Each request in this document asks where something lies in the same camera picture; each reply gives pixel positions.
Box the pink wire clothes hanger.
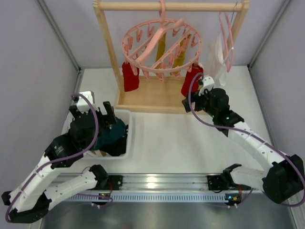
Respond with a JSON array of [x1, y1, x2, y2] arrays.
[[219, 11, 234, 73]]

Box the wooden clothes rack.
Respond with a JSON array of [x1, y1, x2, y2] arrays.
[[93, 0, 249, 114]]

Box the red santa sock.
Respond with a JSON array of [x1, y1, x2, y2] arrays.
[[181, 62, 203, 97]]

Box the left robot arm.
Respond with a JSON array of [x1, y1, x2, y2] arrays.
[[1, 102, 117, 224]]

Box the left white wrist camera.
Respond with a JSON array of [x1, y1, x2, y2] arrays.
[[72, 91, 98, 113]]

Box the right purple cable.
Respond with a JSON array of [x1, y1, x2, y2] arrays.
[[186, 73, 305, 207]]

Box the white plastic basket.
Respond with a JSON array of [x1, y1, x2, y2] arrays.
[[62, 105, 132, 160]]

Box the purple cable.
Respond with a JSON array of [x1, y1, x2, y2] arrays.
[[186, 73, 305, 207], [4, 93, 100, 224]]

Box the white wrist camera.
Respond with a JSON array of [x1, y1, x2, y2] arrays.
[[72, 91, 98, 113], [197, 75, 214, 96]]

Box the green christmas patterned sock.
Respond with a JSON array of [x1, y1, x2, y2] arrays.
[[93, 119, 126, 150]]

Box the mustard yellow sock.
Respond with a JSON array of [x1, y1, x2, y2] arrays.
[[155, 33, 166, 61], [170, 34, 192, 75]]

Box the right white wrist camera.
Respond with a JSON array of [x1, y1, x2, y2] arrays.
[[197, 75, 214, 96]]

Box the black clothes in basket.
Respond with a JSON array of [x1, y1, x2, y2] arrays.
[[100, 136, 127, 156]]

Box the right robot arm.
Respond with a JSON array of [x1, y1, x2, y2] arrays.
[[182, 88, 305, 204]]

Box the white hanging cloth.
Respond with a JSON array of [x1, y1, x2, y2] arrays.
[[204, 34, 226, 86]]

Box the aluminium mounting rail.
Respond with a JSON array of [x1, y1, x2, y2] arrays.
[[38, 173, 267, 204]]

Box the pink round clip hanger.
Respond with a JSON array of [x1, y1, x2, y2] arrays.
[[122, 0, 203, 82]]

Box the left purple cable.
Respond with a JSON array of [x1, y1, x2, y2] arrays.
[[4, 93, 100, 224]]

